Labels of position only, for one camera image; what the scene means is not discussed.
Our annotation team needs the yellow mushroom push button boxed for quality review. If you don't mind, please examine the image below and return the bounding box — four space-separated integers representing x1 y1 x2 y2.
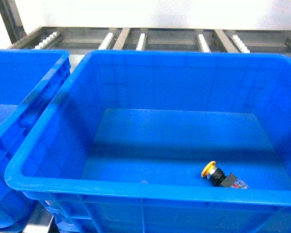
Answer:
201 161 249 189

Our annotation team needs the large blue plastic bin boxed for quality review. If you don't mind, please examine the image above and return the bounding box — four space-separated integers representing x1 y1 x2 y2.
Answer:
4 50 291 233

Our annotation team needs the metal roller conveyor rack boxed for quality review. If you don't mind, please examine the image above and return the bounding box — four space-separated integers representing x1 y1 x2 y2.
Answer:
0 0 291 56

